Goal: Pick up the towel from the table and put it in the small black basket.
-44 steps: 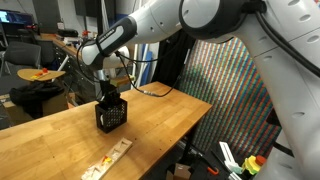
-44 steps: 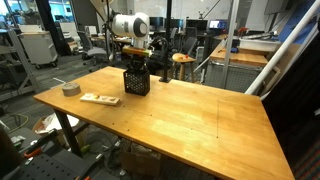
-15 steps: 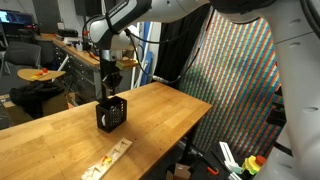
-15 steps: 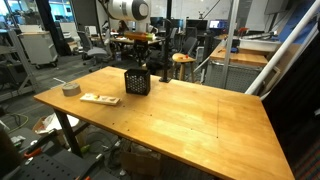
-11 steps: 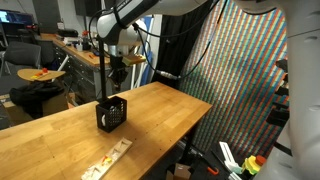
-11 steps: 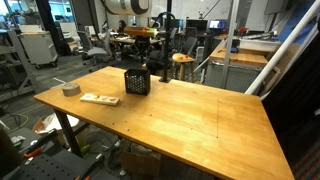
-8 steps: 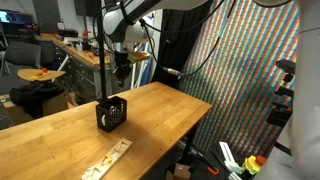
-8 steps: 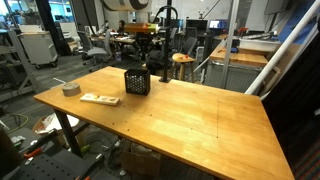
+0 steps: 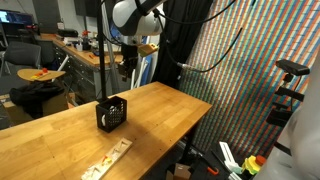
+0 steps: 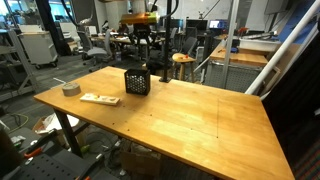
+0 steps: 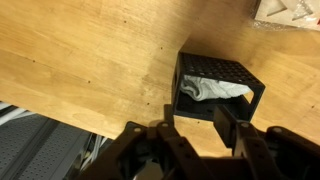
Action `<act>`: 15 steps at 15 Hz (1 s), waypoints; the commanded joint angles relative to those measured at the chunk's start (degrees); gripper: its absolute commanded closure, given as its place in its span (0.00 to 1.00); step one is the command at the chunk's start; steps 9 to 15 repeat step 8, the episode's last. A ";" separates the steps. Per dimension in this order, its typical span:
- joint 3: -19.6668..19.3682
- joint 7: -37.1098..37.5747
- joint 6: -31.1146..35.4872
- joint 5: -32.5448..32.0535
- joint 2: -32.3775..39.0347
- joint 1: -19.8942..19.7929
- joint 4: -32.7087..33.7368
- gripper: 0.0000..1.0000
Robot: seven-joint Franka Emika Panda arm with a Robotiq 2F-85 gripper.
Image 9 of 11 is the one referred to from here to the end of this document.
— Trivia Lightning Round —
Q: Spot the white slanted pole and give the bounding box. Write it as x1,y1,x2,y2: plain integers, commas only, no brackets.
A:
129,56,149,89

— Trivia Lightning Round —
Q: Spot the black camera on tripod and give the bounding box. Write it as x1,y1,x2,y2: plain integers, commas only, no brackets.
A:
265,59,311,128

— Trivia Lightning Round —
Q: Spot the large cardboard box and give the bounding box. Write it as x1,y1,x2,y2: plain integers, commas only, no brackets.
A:
1,91,76,126

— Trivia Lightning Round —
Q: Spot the black jacket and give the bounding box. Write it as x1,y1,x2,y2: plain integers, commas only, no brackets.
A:
9,81,66,119

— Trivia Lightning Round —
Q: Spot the yellow red emergency stop button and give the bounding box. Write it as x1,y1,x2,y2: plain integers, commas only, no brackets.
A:
241,154,267,176

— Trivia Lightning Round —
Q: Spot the orange handled tool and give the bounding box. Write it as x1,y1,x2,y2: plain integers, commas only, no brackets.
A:
206,165,220,177

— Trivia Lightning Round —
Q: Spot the black office chair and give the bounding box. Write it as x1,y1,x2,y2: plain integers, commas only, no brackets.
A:
3,41,43,68

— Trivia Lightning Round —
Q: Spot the black box on workbench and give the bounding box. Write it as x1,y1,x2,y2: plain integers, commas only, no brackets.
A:
57,29,79,38

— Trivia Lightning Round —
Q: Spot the black cable with metal connector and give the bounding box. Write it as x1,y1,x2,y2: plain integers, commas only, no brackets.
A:
156,13,244,74

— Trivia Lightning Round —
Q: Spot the small cardboard box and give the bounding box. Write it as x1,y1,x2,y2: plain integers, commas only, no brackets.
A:
165,162,193,180

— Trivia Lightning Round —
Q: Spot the black curtain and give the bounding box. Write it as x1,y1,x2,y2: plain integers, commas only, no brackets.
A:
151,0,214,89

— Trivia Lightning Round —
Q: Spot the colourful striped backdrop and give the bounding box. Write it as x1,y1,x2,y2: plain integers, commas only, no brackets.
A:
179,0,320,161

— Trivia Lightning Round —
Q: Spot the dark computer monitor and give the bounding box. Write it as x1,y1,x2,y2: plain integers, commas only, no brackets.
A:
0,9,34,26

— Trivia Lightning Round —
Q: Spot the black table frame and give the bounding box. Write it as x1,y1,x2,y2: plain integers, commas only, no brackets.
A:
181,123,201,164

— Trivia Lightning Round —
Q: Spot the bottle with red cap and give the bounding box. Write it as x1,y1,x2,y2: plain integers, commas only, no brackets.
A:
82,30,92,51

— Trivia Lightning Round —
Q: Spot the round wooden stool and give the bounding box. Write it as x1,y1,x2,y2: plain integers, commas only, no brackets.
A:
16,68,67,83

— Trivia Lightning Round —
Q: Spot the small black mesh basket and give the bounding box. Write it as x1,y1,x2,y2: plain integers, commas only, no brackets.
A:
95,95,128,134

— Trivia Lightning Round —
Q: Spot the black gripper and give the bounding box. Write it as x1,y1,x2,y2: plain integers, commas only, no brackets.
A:
117,44,139,83

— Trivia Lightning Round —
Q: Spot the wooden top workbench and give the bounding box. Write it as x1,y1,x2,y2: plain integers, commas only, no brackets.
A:
34,31,124,101

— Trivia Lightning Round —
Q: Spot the silver vertical pole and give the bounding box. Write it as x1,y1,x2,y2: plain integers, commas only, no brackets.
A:
105,19,121,95

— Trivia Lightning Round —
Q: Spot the yellow wrist camera mount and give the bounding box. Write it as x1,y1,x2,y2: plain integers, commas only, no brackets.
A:
137,42,159,58

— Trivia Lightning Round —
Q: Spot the white plastic bracket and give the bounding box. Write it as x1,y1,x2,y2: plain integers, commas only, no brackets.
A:
218,141,243,174

